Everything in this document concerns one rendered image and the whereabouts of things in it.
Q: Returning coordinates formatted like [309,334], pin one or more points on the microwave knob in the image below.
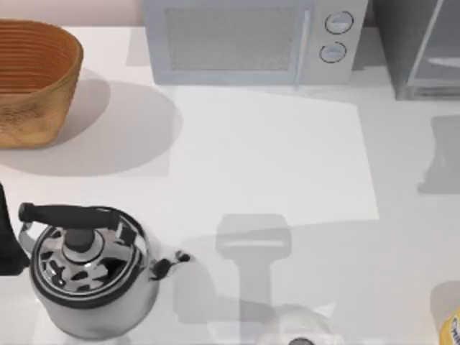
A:
[339,22]
[333,51]

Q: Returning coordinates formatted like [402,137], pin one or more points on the grey cabinet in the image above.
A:
[417,46]

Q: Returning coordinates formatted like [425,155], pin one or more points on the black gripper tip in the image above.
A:
[9,244]

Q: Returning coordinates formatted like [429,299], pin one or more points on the brown woven basket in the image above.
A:
[34,86]

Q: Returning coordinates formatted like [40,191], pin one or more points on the yellow container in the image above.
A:
[452,330]

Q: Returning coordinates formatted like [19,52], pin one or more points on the pale microwave oven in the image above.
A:
[251,43]

